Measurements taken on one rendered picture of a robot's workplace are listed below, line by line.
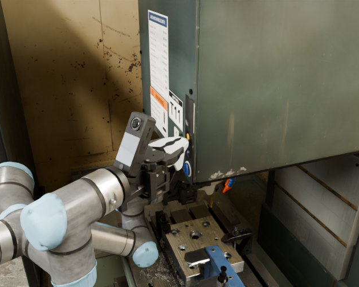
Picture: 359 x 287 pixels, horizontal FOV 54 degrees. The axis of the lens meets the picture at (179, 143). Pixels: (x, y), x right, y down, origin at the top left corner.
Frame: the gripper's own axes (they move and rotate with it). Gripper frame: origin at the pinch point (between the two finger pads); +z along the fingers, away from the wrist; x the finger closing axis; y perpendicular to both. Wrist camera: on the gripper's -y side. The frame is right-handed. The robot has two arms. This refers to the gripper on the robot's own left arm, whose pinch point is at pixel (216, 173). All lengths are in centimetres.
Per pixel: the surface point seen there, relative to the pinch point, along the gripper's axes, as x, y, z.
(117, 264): -43, 71, -32
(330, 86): 32, -39, 11
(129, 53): -101, -22, -6
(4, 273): -126, 132, -103
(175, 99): 20.5, -36.2, -21.7
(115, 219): -68, 62, -27
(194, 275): 9.2, 34.1, -11.2
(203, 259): 24.6, 11.4, -15.0
